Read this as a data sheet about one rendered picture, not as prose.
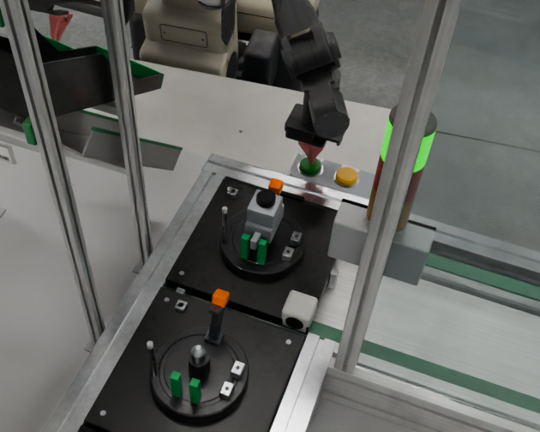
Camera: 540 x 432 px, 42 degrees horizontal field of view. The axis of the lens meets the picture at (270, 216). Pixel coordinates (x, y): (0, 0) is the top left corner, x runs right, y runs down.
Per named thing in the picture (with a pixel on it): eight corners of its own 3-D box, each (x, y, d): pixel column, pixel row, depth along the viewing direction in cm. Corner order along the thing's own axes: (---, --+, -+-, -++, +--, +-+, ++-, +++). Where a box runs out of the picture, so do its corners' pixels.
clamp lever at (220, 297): (210, 329, 103) (217, 287, 99) (222, 334, 103) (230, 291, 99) (201, 344, 100) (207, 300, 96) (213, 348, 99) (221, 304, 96)
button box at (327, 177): (296, 172, 138) (298, 150, 133) (399, 203, 134) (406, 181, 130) (284, 197, 134) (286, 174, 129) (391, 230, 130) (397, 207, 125)
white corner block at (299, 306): (289, 303, 112) (291, 288, 109) (316, 311, 111) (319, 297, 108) (279, 326, 109) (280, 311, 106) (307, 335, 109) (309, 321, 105)
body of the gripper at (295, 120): (339, 149, 121) (344, 117, 115) (283, 133, 123) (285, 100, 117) (349, 125, 125) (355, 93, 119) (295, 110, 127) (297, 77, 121)
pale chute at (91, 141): (114, 142, 129) (123, 120, 128) (173, 171, 125) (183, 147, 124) (12, 122, 102) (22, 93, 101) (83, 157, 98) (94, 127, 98)
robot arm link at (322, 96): (331, 26, 110) (279, 45, 112) (344, 72, 103) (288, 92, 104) (351, 81, 119) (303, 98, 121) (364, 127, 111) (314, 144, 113)
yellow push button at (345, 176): (338, 171, 132) (339, 164, 130) (358, 177, 131) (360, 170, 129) (332, 185, 129) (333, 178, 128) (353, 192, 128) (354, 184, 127)
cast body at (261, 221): (258, 207, 115) (260, 178, 110) (283, 215, 114) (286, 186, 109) (239, 245, 110) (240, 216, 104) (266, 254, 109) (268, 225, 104)
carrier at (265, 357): (161, 293, 112) (155, 244, 103) (304, 342, 108) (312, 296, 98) (84, 428, 97) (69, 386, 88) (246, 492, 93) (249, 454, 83)
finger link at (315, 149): (319, 177, 128) (324, 140, 121) (281, 166, 129) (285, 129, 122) (330, 153, 132) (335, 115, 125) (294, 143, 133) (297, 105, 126)
